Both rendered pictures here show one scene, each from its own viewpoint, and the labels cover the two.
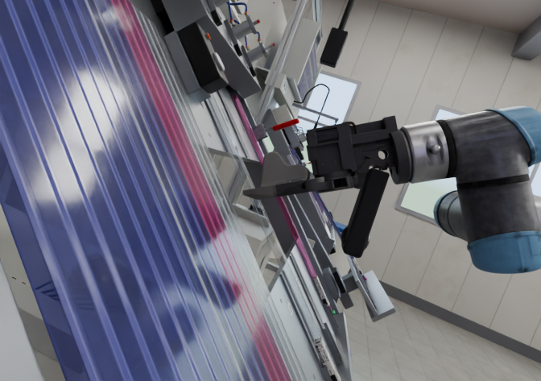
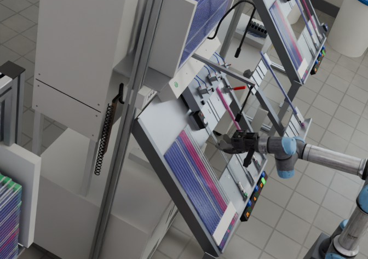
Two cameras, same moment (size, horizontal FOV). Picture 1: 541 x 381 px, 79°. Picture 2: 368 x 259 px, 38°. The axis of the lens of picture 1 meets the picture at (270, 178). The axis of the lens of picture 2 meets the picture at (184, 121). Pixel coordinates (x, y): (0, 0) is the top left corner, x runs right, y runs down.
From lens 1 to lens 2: 2.09 m
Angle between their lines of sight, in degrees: 39
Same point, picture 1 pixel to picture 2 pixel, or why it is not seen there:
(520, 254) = (282, 175)
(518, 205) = (282, 165)
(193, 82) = (198, 128)
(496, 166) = (278, 156)
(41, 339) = not seen: hidden behind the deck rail
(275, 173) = (223, 145)
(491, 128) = (277, 148)
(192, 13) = (196, 108)
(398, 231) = not seen: outside the picture
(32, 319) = not seen: hidden behind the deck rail
